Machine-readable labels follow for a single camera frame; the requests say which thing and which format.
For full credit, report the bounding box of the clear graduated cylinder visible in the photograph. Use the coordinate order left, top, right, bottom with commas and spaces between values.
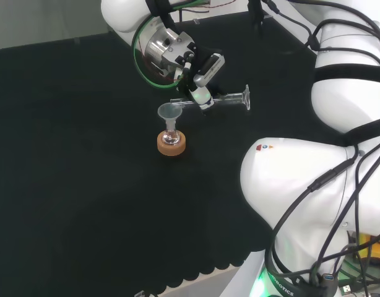
170, 84, 253, 112

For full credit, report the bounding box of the black bench cloth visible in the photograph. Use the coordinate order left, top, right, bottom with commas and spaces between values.
0, 12, 348, 292

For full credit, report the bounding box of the cork ring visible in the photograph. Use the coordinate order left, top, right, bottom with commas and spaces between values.
156, 130, 188, 157

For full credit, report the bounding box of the clear plastic funnel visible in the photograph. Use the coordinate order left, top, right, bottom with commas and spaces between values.
157, 103, 184, 131

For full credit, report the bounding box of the clear round-bottom flask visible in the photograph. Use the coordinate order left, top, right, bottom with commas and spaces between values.
162, 121, 181, 147

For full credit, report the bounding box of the green cable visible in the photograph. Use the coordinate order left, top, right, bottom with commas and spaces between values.
131, 14, 185, 90

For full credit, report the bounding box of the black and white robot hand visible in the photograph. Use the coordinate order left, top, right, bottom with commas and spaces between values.
176, 45, 225, 117

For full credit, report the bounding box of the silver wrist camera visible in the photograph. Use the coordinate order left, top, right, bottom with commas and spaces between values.
192, 53, 226, 88

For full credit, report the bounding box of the yellow stop button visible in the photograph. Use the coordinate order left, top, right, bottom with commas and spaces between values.
347, 232, 380, 267

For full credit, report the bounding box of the black cable with connector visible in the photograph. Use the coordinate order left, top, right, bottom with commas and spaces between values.
264, 145, 380, 297

